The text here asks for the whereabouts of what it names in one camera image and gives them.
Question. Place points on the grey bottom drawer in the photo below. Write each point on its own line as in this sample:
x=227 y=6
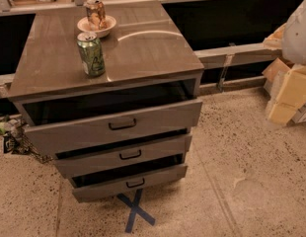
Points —
x=128 y=178

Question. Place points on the grey drawer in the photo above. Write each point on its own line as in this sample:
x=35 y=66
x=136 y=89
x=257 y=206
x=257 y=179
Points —
x=55 y=138
x=123 y=156
x=128 y=178

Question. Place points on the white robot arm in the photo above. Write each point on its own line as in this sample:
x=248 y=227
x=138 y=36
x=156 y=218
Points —
x=294 y=36

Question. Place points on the grey drawer cabinet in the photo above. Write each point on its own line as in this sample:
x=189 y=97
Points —
x=148 y=63

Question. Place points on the grey middle drawer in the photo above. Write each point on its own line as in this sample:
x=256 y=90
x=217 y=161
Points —
x=123 y=156

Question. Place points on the grey top drawer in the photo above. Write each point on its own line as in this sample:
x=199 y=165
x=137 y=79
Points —
x=55 y=138

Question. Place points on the green soda can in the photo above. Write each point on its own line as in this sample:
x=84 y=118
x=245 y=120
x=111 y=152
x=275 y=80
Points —
x=91 y=54

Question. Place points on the blue tape cross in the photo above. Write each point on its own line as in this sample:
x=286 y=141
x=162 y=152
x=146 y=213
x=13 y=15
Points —
x=135 y=209

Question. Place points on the white bowl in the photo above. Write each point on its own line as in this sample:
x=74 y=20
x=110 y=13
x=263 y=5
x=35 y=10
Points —
x=84 y=26

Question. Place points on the orange crushed can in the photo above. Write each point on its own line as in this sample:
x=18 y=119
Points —
x=96 y=14

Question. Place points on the cardboard box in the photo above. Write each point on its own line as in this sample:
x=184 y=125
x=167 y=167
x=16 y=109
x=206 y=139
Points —
x=286 y=85

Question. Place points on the metal window rail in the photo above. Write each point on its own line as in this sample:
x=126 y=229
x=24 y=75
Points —
x=232 y=55

